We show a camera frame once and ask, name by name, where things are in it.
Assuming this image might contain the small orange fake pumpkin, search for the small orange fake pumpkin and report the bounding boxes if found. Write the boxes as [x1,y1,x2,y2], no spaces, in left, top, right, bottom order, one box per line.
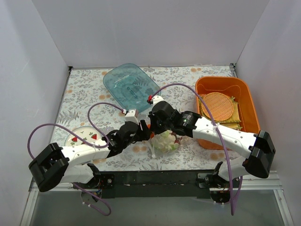
[146,124,155,140]

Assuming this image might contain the fake cauliflower with leaves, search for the fake cauliflower with leaves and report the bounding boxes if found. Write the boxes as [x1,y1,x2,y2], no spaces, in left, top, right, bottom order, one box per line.
[151,130,179,153]

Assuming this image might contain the clear polka dot zip bag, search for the clear polka dot zip bag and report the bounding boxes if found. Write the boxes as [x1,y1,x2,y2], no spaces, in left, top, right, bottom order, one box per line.
[147,130,190,158]

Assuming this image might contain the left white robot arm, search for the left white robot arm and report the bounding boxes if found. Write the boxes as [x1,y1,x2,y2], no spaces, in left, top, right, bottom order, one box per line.
[29,120,151,192]

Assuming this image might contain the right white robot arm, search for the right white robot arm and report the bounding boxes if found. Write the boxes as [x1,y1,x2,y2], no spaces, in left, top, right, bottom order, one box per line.
[149,100,276,187]

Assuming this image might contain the white strawberry print plate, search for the white strawberry print plate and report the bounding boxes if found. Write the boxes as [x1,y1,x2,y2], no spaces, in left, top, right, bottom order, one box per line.
[64,126,101,146]

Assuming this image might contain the teal transparent plastic tray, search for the teal transparent plastic tray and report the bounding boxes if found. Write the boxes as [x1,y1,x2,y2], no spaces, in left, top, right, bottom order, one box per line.
[103,63,159,113]

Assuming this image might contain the floral patterned table mat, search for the floral patterned table mat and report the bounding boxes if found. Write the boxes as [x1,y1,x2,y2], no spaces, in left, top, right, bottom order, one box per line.
[53,65,233,171]

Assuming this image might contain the round woven orange mat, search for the round woven orange mat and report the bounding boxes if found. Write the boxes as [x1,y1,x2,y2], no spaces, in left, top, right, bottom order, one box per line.
[203,92,234,121]

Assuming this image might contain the green bamboo mat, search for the green bamboo mat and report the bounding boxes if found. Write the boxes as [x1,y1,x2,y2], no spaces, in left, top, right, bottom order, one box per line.
[201,95,242,130]

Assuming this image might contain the orange plastic tub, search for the orange plastic tub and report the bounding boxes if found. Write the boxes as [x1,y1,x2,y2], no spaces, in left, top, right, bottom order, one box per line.
[195,76,261,151]

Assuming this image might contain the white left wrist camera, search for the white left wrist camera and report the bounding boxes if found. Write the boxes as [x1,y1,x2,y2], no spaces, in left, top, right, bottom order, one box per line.
[125,109,139,124]

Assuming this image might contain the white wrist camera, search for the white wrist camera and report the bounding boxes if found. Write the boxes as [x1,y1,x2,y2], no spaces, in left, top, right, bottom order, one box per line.
[125,109,139,124]
[147,95,164,105]

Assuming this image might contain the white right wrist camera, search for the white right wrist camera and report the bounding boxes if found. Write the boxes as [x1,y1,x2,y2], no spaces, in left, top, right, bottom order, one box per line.
[147,95,164,105]

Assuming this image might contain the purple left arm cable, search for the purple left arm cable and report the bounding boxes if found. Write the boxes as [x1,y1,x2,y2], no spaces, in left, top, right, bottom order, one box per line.
[27,102,127,217]

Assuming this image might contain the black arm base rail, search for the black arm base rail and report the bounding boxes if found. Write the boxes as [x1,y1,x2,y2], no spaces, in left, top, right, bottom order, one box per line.
[79,169,230,203]

